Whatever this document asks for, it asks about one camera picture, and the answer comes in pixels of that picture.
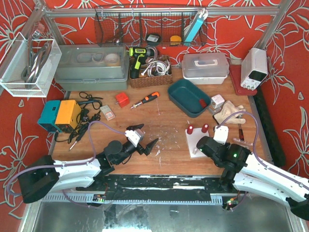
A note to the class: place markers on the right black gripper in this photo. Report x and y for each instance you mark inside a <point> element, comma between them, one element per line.
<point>216,153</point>

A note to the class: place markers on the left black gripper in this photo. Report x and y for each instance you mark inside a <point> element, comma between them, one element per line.
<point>139,144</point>

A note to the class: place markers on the large red spring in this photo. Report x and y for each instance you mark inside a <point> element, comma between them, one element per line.
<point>205,128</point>

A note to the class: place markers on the orange black screwdriver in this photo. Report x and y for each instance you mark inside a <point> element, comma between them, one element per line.
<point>146,99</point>

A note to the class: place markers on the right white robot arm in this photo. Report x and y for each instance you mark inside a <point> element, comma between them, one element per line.
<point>244,171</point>

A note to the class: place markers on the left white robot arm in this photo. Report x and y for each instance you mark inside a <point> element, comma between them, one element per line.
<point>47,175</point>

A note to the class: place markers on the small clear parts box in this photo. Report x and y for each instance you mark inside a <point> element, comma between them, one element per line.
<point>242,142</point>

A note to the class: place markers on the small red screwdriver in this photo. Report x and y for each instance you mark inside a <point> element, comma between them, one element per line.
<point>241,135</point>

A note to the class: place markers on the white peg board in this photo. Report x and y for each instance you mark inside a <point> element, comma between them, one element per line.
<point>192,140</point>

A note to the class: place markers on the red cube adapter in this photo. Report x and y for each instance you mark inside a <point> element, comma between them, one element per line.
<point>122,99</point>

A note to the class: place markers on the beige work glove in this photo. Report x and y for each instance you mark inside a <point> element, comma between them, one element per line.
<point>228,109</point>

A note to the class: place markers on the small clear screw box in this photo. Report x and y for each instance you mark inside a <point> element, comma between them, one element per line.
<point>107,112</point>

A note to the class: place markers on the white cube adapter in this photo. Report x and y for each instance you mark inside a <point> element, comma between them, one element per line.
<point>217,101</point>

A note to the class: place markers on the brown wicker basket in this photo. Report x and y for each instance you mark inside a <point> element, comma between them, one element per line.
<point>147,81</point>

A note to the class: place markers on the teal plastic tray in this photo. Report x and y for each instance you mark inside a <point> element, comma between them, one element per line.
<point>185,95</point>

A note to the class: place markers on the soldering iron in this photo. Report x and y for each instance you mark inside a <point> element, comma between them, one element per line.
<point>76,141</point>

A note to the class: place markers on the yellow soldering station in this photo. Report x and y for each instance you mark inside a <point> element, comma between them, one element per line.
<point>66,119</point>

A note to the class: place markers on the green black drill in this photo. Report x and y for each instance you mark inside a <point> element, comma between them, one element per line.
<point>140,55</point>

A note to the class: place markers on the white plastic lidded box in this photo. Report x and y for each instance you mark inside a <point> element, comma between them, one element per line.
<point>205,68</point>

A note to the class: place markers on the grey plastic storage box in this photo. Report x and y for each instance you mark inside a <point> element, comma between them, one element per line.
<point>89,67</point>

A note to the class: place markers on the white power supply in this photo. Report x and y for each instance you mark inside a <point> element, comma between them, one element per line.
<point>253,69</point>

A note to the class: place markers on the teal device box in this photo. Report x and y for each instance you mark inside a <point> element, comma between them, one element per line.
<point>48,116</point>

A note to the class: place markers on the yellow tape measure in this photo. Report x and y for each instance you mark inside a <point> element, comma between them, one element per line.
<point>175,40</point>

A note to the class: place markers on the blue white case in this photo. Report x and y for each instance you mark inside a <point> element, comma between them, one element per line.
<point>191,30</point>

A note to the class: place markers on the clear acrylic box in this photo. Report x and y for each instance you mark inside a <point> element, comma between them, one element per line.
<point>29,71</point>

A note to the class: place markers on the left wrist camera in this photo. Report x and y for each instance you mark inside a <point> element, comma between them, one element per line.
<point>134,136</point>

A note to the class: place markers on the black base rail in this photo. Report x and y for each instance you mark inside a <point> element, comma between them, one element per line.
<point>158,188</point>

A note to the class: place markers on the black wire basket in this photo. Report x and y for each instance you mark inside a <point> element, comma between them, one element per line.
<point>129,24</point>

